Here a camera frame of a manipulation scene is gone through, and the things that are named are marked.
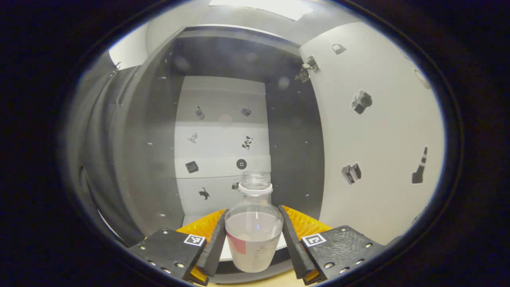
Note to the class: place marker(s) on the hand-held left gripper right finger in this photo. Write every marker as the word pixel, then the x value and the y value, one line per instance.
pixel 293 247

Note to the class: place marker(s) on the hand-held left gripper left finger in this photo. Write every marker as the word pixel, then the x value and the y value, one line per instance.
pixel 211 247

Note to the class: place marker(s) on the clear plastic bottle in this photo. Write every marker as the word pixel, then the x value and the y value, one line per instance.
pixel 255 247

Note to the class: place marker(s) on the dark grey cabinet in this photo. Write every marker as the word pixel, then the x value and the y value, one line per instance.
pixel 151 159

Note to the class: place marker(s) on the light grey cabinet door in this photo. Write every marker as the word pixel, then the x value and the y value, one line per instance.
pixel 382 139

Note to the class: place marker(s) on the metal door hinge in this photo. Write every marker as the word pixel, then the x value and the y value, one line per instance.
pixel 310 65

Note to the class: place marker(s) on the small black cloth clip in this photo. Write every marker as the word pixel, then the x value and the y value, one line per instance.
pixel 116 68

